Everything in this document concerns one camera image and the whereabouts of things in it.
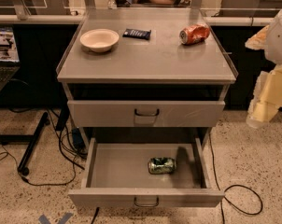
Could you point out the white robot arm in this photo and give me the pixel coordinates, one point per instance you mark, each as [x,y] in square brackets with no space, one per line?
[273,46]

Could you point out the crushed green can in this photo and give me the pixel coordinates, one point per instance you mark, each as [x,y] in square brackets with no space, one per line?
[161,166]

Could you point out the white bowl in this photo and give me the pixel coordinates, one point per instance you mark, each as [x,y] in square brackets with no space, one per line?
[99,40]

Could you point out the open grey middle drawer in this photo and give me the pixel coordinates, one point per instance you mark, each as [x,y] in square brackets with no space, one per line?
[116,175]

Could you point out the dark shelf with clutter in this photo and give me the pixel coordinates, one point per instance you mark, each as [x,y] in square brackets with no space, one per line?
[9,57]

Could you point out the crushed orange can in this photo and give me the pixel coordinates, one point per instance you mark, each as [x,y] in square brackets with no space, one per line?
[194,34]

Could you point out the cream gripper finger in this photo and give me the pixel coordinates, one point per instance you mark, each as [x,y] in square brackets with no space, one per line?
[258,40]
[267,98]

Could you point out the closed grey upper drawer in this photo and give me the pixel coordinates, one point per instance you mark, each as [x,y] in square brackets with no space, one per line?
[145,113]

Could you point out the dark blue snack bar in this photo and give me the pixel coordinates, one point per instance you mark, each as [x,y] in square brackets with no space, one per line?
[139,34]

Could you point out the grey drawer cabinet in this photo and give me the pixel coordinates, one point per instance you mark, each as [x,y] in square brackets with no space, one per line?
[159,69]

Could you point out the black desk leg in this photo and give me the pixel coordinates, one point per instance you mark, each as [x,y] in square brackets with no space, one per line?
[30,139]

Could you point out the clear plastic bottle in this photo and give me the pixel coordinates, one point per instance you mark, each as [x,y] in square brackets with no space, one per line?
[111,4]

